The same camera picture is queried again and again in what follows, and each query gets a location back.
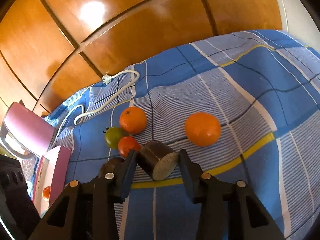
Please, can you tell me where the blue plaid tablecloth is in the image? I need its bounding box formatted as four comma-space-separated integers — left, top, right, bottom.
45, 30, 319, 239

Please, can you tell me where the green tomato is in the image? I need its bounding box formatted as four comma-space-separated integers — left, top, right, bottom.
104, 126, 129, 150

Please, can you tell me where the red tomato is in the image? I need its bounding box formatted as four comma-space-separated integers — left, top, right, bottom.
118, 136, 141, 158

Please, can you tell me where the pink shallow tray box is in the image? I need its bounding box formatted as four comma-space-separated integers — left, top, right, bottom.
32, 146, 71, 215

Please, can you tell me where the silver patterned tissue box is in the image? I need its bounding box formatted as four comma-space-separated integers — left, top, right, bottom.
21, 158, 36, 180

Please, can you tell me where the white power cable with plug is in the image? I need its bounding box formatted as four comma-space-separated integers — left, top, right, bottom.
56, 69, 141, 140

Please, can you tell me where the cut eggplant piece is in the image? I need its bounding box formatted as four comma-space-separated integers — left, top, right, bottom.
137, 140, 178, 181

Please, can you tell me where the orange mandarin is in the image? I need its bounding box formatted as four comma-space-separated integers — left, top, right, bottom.
42, 186, 51, 202
119, 106, 148, 135
184, 112, 221, 147

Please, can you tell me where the pink electric kettle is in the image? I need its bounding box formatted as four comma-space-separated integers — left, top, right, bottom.
1, 102, 57, 159

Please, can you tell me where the dark round eggplant end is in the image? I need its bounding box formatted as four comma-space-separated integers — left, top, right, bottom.
98, 157, 125, 178

